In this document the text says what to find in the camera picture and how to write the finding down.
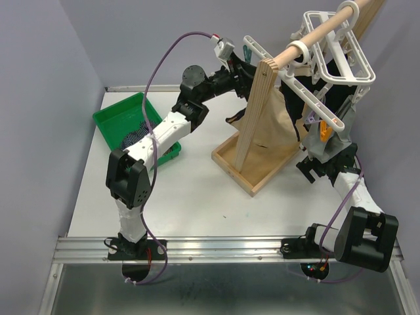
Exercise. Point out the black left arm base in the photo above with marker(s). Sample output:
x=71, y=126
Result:
x=147, y=250

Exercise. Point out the aluminium mounting rail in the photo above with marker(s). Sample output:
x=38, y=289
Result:
x=188, y=250

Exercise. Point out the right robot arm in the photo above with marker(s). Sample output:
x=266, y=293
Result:
x=359, y=233

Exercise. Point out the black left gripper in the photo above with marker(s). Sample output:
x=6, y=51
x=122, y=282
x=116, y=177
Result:
x=245, y=73

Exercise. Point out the beige underwear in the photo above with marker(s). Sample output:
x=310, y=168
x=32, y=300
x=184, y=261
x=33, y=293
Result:
x=281, y=122

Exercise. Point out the grey underwear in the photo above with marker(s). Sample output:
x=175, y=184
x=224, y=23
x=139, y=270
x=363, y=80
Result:
x=337, y=142

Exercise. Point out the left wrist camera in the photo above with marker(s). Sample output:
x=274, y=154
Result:
x=224, y=47

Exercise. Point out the wooden clothes rack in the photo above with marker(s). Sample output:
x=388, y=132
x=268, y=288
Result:
x=252, y=166

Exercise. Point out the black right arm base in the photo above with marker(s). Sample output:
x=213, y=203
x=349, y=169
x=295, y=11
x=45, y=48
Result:
x=307, y=246

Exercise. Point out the purple clothes peg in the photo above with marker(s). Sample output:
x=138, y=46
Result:
x=312, y=118

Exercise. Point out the green plastic tray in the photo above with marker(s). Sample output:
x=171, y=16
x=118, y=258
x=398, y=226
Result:
x=120, y=122

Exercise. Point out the white rectangular clip hanger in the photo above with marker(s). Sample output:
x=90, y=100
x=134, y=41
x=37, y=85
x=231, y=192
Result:
x=337, y=57

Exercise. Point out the white straight clip hanger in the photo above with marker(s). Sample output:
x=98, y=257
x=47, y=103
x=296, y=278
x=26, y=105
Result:
x=298, y=88

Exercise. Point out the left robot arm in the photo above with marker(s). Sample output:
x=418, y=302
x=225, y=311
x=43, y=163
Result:
x=127, y=175

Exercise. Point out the teal clothes peg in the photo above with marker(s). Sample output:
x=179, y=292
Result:
x=247, y=54

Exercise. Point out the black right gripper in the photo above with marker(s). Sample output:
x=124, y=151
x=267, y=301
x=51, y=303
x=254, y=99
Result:
x=306, y=165

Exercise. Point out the orange clothes peg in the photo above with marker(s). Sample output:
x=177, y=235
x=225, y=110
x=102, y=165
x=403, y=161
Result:
x=325, y=131

